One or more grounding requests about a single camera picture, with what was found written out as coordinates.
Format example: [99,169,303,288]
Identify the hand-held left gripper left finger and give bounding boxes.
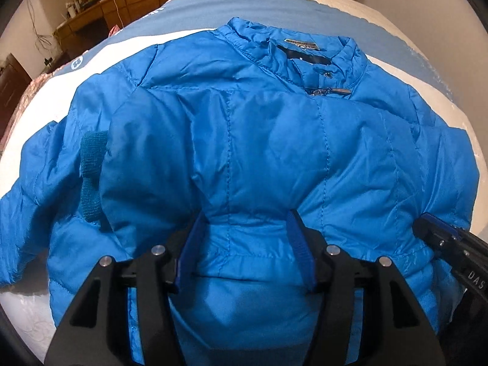
[44,211,208,366]

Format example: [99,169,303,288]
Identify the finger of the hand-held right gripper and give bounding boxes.
[414,213,473,271]

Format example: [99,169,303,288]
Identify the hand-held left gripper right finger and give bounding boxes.
[286,210,447,366]

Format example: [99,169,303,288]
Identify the blue puffer jacket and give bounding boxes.
[0,16,481,366]

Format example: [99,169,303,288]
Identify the pink floral blanket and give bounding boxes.
[2,63,67,153]

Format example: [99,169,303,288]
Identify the bed with blue-white cover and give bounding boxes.
[0,0,482,366]

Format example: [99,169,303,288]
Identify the dark wooden cabinet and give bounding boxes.
[0,53,33,142]

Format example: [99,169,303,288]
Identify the wooden desk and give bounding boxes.
[53,0,128,52]

